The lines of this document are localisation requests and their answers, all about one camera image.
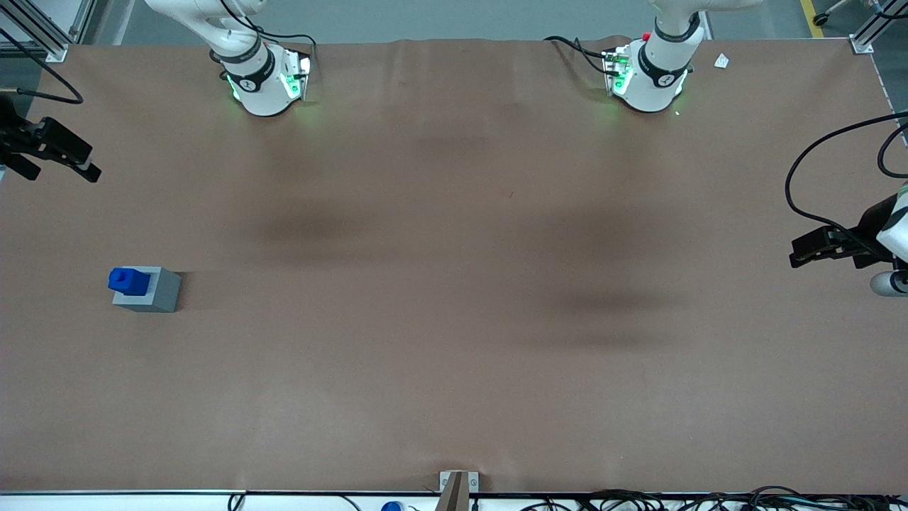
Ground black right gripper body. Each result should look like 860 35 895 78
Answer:
0 96 45 160

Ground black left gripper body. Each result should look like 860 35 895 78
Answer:
848 195 900 269

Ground blue plastic block part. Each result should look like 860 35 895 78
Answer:
107 267 152 297

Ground gray square socket base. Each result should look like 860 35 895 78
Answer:
112 267 182 314

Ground black caster wheel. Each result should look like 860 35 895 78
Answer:
814 0 852 28

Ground brown table mat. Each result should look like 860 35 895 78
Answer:
0 35 908 495

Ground long black left arm cable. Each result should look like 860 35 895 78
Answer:
785 111 908 251

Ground short looped black cable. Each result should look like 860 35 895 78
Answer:
877 122 908 179

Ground aluminium frame post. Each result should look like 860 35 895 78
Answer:
850 0 908 55
0 0 96 63

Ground black right base cable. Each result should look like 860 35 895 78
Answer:
252 25 318 72

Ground black base cable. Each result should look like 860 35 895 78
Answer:
252 25 318 72
545 35 611 75

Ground tangled black floor cables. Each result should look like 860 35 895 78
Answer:
521 487 908 511

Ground black left base cable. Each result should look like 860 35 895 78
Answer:
545 35 611 75

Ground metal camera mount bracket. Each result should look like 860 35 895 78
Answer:
436 470 479 511

